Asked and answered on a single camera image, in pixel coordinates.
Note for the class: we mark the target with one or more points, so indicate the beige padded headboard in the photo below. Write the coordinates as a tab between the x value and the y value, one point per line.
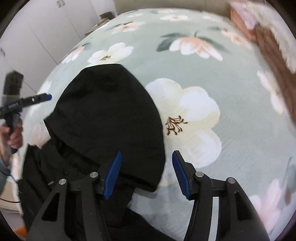
220	7

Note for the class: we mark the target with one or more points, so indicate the person's left hand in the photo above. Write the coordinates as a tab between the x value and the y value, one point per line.
10	140

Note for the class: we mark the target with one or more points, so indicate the white dotted pillow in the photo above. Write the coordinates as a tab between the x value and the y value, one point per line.
270	19

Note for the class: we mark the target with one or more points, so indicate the black hooded jacket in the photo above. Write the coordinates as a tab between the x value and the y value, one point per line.
104	111

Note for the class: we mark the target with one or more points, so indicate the grey left sleeve forearm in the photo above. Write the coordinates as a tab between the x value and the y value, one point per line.
5	171

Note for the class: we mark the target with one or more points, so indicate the bedside table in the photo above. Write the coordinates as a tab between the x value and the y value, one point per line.
105	18

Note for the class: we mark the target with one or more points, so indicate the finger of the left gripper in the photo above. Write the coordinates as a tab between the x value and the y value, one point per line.
42	98

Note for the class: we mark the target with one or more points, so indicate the pink folded quilt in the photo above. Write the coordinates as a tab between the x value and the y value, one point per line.
268	46

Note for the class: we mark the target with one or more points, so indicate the floral green bed sheet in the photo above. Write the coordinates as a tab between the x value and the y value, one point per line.
219	104

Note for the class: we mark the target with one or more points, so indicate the white wardrobe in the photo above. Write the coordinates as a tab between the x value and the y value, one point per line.
42	33

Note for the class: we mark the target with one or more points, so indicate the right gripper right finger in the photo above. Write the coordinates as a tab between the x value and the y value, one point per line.
237	217

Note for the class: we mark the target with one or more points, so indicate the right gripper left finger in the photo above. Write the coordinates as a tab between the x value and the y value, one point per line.
73	209

